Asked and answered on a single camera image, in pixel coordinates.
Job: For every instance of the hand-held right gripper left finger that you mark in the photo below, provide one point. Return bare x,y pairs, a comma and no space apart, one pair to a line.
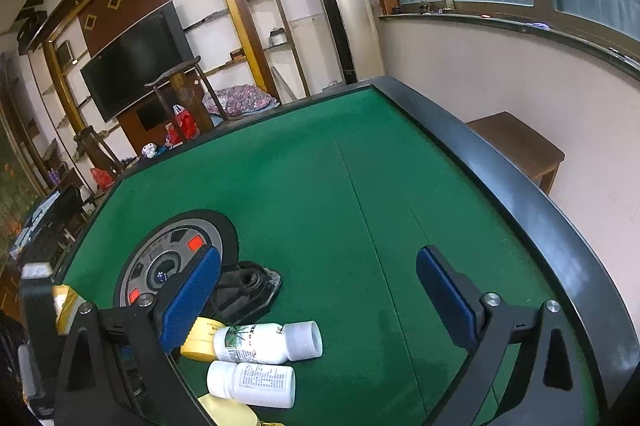
192,301

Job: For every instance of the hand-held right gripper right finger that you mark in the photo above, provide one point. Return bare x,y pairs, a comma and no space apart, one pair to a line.
445,301

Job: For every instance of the yellow-taped white box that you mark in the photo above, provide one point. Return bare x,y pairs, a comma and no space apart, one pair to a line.
65,298

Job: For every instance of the yellow round container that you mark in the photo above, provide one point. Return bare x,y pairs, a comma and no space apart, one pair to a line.
200,341

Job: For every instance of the black plastic holder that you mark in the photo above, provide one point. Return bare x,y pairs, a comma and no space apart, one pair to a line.
245,288

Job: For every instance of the large white plastic bottle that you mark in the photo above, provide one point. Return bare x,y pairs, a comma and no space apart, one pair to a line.
260,342

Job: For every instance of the round grey table centre panel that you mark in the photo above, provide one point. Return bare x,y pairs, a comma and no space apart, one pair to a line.
165,236

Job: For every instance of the black side table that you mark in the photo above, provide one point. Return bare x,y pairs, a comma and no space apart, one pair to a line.
50,221

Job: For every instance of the small red plastic bag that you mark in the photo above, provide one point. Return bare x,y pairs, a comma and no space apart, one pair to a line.
101,178

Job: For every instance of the small white figurine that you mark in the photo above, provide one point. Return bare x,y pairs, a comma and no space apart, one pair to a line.
149,150

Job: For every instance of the brown wooden stool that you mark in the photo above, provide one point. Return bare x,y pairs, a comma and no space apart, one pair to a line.
515,145

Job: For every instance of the dark wooden chair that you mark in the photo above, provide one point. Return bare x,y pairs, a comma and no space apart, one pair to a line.
97,150

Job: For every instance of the tall wooden chair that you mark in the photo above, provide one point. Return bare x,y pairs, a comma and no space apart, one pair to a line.
190,105

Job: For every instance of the floral cushion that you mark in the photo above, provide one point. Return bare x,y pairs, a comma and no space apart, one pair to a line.
242,99

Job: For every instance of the black flat television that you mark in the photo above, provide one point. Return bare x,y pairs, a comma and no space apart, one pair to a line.
135,60

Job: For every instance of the small grey shelf item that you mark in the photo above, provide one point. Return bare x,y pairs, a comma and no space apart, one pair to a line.
277,36

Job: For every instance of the white tower air conditioner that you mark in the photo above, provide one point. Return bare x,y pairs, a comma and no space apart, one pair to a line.
350,5

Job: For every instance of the floral wall mural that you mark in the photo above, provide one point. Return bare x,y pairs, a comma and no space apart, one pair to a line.
15,186

